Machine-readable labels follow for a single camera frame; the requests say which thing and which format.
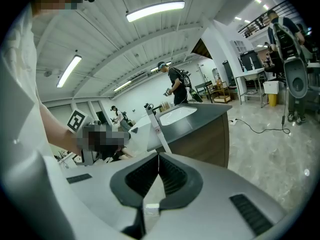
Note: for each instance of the wooden shelf rack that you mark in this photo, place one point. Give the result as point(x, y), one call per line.
point(221, 97)

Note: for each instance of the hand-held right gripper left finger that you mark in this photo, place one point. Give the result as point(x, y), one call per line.
point(100, 196)

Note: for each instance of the black faucet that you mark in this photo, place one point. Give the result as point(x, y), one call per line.
point(156, 108)

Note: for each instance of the dark blue cloth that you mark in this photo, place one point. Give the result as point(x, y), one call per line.
point(133, 130)

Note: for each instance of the person's white T-shirt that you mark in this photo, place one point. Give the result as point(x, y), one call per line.
point(17, 84)

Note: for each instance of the dark appliance box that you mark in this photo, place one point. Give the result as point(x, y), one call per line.
point(255, 59)

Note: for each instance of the steel sink table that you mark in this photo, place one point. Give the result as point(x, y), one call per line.
point(250, 72)

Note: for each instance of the white sink basin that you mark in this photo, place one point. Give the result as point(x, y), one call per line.
point(177, 114)

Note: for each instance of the person's left forearm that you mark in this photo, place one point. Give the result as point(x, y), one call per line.
point(60, 131)

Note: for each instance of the brown cardboard box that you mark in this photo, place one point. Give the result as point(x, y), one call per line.
point(165, 106)

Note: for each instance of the white power strip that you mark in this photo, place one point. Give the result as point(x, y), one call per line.
point(232, 121)

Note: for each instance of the white bin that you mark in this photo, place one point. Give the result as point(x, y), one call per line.
point(270, 87)

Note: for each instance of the white broom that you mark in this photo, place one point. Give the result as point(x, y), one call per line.
point(160, 134)

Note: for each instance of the white wall cabinet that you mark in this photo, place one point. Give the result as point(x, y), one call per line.
point(240, 46)

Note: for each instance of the dark bench table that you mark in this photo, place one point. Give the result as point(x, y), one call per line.
point(202, 86)

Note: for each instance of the long ceiling lamp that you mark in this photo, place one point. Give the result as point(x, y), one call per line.
point(122, 85)
point(68, 71)
point(155, 10)
point(155, 69)

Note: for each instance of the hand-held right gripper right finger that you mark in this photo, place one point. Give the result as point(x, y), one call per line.
point(212, 209)

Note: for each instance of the white window blind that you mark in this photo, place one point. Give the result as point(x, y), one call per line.
point(60, 114)
point(96, 106)
point(83, 107)

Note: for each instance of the white desk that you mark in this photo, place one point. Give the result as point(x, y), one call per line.
point(71, 161)

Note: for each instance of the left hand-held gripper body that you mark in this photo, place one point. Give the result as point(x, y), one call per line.
point(76, 121)

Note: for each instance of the yellow bin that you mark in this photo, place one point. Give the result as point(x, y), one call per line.
point(272, 100)

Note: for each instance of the black stair railing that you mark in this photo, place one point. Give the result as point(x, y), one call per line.
point(257, 24)

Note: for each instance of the black tall cabinet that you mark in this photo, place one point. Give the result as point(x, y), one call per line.
point(228, 74)

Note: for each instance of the dark-topped wooden vanity cabinet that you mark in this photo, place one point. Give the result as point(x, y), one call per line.
point(200, 139)

